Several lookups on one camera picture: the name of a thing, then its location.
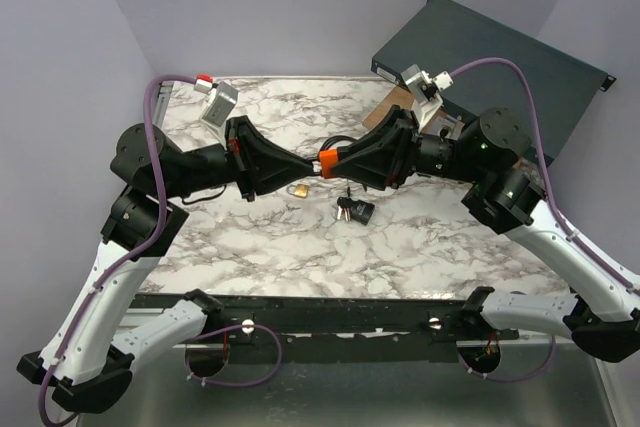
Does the wooden board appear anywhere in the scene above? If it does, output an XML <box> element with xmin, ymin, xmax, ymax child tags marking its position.
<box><xmin>362</xmin><ymin>86</ymin><xmax>524</xmax><ymax>168</ymax></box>

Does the black padlock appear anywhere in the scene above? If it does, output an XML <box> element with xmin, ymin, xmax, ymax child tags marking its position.
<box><xmin>348</xmin><ymin>200</ymin><xmax>375</xmax><ymax>226</ymax></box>

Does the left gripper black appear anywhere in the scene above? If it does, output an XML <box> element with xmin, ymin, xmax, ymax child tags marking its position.
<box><xmin>167</xmin><ymin>116</ymin><xmax>320</xmax><ymax>201</ymax></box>

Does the dark teal network switch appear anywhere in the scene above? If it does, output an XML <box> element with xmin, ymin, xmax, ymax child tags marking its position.
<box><xmin>371</xmin><ymin>0</ymin><xmax>616</xmax><ymax>164</ymax></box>

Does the small grey stand camera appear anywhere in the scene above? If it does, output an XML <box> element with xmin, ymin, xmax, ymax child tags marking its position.
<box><xmin>434</xmin><ymin>116</ymin><xmax>464</xmax><ymax>140</ymax></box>

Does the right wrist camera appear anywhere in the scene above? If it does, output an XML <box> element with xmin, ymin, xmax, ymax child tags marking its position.
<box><xmin>401</xmin><ymin>64</ymin><xmax>453</xmax><ymax>131</ymax></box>

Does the black padlock key bunch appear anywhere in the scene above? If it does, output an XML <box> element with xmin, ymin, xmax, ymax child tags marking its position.
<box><xmin>336</xmin><ymin>197</ymin><xmax>352</xmax><ymax>222</ymax></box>

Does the orange padlock with keys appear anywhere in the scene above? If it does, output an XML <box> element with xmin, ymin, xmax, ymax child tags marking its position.
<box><xmin>311</xmin><ymin>148</ymin><xmax>340</xmax><ymax>179</ymax></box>

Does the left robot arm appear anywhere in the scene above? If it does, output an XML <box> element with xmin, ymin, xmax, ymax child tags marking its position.
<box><xmin>17</xmin><ymin>116</ymin><xmax>314</xmax><ymax>415</ymax></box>

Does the black mounting rail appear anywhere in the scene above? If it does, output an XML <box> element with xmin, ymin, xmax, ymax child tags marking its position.
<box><xmin>124</xmin><ymin>291</ymin><xmax>521</xmax><ymax>364</ymax></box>

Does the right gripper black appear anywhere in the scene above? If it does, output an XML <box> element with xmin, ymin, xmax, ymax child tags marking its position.
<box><xmin>323</xmin><ymin>107</ymin><xmax>477</xmax><ymax>192</ymax></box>

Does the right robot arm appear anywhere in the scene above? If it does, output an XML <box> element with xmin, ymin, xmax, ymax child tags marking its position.
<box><xmin>319</xmin><ymin>106</ymin><xmax>639</xmax><ymax>363</ymax></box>

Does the black coiled cable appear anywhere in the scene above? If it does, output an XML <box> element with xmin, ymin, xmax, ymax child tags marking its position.
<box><xmin>321</xmin><ymin>134</ymin><xmax>361</xmax><ymax>154</ymax></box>

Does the brass padlock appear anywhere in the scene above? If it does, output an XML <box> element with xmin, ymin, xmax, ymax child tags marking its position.
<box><xmin>286</xmin><ymin>183</ymin><xmax>310</xmax><ymax>199</ymax></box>

